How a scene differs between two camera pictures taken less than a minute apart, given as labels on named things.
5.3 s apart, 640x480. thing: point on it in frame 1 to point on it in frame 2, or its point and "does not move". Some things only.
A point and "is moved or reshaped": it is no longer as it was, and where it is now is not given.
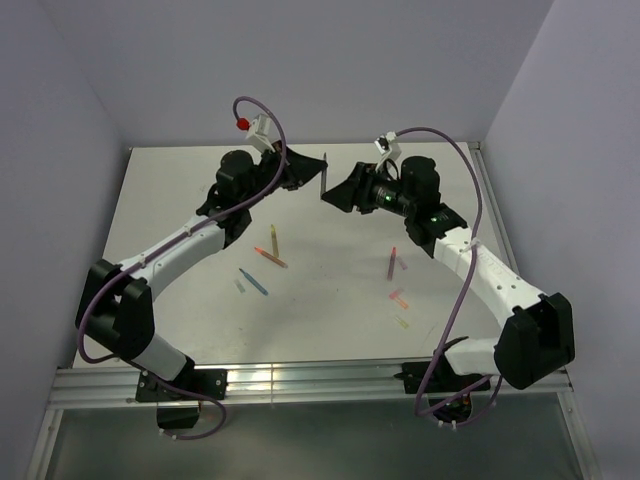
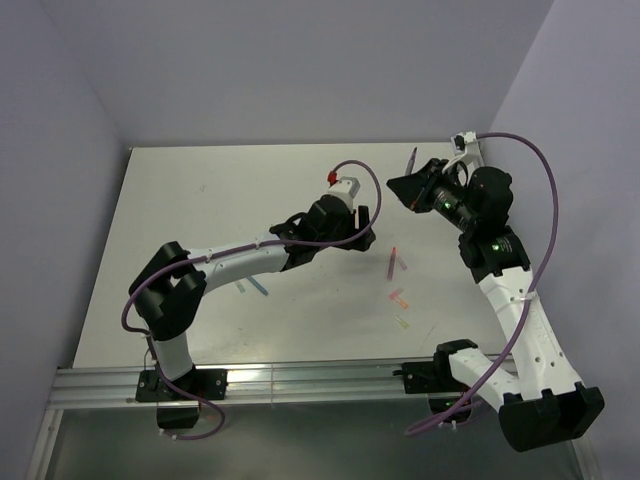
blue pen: [259, 287] does not move
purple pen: [323, 179] is moved or reshaped
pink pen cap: [394, 294] does not move
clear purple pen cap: [403, 264] does not move
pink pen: [391, 264] does not move
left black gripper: [298, 169] to [363, 221]
